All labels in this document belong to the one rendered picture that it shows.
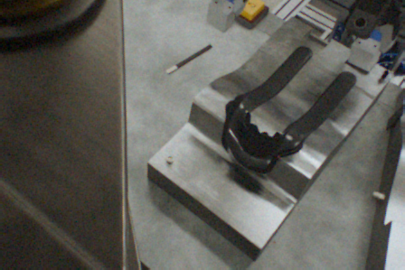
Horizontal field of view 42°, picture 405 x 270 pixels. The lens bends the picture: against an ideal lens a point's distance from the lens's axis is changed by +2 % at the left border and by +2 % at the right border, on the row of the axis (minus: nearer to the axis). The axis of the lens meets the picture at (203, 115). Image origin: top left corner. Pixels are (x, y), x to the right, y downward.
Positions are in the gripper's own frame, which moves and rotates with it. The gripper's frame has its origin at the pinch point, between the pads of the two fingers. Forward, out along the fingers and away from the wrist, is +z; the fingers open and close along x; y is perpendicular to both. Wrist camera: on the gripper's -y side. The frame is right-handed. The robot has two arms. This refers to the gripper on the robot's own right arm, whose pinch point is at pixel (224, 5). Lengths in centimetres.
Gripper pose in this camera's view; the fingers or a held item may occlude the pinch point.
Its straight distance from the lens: 112.9
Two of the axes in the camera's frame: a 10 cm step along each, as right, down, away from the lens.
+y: 6.1, -6.1, 5.1
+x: -7.9, -5.4, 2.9
